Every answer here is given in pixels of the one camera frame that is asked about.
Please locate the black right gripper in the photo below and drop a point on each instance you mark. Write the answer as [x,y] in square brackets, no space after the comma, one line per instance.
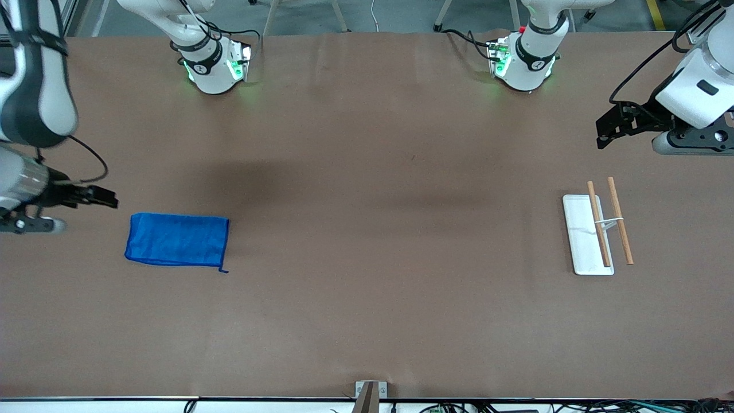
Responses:
[59,194]

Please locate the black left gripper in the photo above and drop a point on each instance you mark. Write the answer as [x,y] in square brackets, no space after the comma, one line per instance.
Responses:
[647,114]

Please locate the blue towel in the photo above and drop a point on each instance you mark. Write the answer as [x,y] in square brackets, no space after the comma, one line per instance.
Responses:
[178,240]

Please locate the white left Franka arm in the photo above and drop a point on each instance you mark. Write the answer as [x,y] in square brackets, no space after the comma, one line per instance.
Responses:
[699,92]

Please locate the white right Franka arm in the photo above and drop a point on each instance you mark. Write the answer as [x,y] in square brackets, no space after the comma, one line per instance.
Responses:
[40,109]

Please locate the white towel rack wooden rods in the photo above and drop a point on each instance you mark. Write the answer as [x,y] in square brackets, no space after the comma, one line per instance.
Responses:
[590,241]

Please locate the metal stand legs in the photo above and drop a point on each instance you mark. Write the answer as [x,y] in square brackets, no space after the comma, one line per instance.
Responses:
[272,14]
[442,14]

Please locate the aluminium frame profile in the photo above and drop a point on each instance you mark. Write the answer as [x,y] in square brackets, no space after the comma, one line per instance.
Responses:
[71,17]

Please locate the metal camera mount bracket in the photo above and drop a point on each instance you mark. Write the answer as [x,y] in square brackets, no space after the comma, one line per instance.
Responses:
[370,396]

